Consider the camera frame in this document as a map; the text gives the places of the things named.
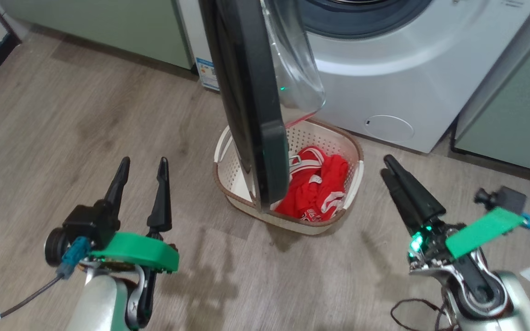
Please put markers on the pale green cabinet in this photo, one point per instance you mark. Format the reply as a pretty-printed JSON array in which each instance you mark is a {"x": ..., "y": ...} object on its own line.
[
  {"x": 108, "y": 27},
  {"x": 518, "y": 115}
]

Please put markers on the cream perforated laundry basket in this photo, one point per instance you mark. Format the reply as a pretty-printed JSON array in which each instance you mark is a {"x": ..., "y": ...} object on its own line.
[{"x": 334, "y": 138}]

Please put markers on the red sports jersey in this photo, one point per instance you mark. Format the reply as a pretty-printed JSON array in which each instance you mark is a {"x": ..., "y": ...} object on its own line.
[{"x": 311, "y": 188}]

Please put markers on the round filter cover panel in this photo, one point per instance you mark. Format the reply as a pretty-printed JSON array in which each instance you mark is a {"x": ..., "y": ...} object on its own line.
[{"x": 391, "y": 128}]

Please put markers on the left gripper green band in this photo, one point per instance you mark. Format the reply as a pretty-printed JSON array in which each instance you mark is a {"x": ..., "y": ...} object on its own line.
[{"x": 141, "y": 250}]

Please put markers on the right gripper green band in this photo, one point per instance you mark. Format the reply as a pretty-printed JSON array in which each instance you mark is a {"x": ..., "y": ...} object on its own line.
[{"x": 481, "y": 232}]

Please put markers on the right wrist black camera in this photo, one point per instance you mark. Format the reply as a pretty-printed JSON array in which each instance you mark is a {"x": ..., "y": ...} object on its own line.
[{"x": 506, "y": 198}]

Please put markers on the white front-load washing machine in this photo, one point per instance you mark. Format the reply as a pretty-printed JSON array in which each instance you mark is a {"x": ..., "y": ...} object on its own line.
[{"x": 398, "y": 78}]

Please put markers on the black washing machine glass door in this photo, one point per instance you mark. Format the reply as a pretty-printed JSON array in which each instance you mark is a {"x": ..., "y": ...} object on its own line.
[{"x": 251, "y": 105}]

